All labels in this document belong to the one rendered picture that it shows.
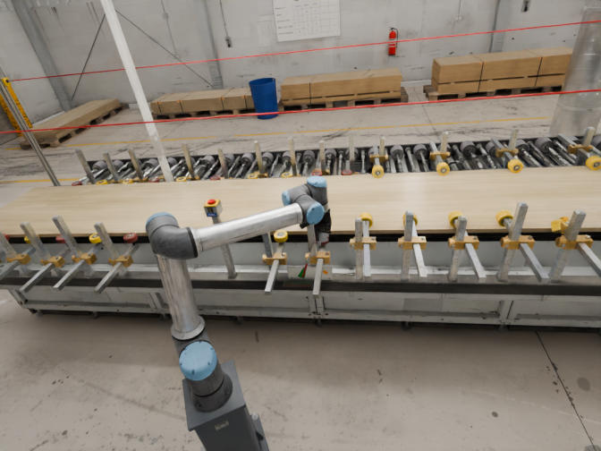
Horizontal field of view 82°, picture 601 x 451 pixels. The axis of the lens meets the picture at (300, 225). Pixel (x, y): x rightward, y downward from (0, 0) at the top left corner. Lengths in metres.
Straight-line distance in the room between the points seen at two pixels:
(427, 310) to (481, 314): 0.35
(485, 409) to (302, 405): 1.05
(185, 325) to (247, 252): 0.81
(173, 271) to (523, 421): 2.03
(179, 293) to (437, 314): 1.75
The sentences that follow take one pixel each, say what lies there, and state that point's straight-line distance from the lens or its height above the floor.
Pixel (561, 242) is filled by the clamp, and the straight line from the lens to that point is 2.08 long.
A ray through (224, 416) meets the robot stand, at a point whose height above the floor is 0.58.
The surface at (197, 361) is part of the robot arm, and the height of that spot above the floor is 0.87.
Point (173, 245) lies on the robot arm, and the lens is 1.27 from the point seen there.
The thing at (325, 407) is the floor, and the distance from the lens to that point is 2.37.
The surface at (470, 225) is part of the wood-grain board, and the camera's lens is 2.17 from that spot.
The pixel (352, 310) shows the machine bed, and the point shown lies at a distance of 2.58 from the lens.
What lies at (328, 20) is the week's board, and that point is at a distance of 8.66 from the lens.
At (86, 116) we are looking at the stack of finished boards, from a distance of 9.59.
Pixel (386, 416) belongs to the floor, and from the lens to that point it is 2.35.
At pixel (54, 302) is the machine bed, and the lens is 3.62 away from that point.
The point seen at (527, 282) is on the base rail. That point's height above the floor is 0.70.
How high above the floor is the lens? 2.09
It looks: 34 degrees down
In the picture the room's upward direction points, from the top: 8 degrees counter-clockwise
